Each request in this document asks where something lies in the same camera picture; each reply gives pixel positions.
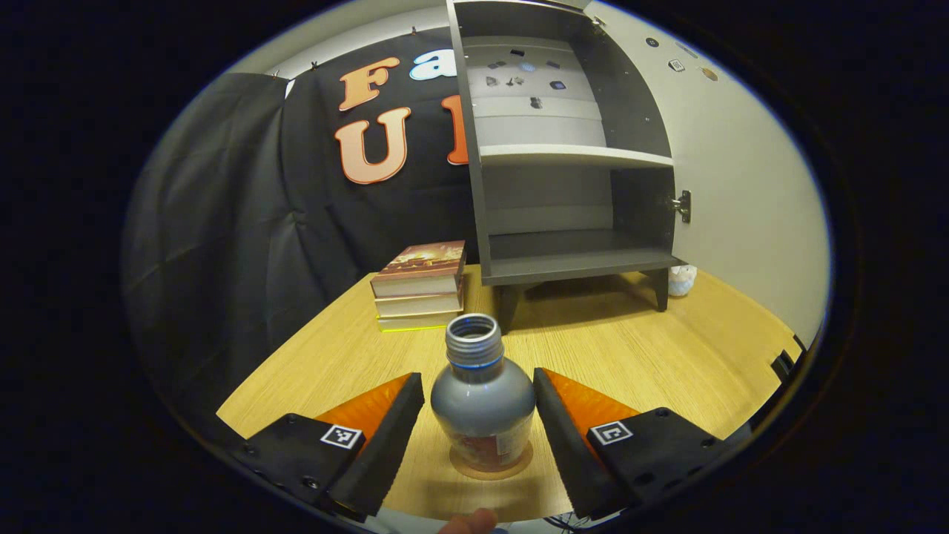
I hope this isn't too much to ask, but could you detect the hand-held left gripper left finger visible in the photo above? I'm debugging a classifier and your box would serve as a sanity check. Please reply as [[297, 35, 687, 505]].
[[236, 371, 426, 520]]

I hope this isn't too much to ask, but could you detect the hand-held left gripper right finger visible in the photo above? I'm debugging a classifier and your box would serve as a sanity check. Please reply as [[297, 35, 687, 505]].
[[532, 367, 731, 520]]

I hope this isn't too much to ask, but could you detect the round brown coaster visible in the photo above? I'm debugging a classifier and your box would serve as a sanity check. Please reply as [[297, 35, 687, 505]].
[[449, 441, 535, 481]]

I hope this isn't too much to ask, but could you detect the silver bottle with red label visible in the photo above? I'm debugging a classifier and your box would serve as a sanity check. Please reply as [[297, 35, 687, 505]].
[[430, 313, 536, 473]]

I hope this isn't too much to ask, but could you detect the cream cabinet door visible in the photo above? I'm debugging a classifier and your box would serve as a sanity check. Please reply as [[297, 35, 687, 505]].
[[586, 0, 831, 349]]

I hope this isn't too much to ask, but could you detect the white cabinet shelf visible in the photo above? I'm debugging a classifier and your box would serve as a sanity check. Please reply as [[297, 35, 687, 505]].
[[478, 144, 675, 168]]

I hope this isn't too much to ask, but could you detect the beige book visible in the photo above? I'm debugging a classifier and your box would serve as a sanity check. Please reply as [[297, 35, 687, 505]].
[[373, 286, 466, 318]]

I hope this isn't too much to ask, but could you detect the picture cover book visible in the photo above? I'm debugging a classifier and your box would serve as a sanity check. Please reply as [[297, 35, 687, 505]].
[[369, 240, 468, 299]]

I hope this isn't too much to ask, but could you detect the small white object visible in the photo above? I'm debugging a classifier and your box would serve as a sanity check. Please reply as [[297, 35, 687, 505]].
[[667, 265, 698, 298]]

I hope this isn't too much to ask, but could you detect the black backdrop cloth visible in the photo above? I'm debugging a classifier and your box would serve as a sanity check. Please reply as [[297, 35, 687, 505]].
[[122, 30, 483, 438]]

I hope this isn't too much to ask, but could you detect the black bracket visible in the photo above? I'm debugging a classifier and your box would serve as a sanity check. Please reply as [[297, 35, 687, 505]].
[[770, 335, 809, 383]]

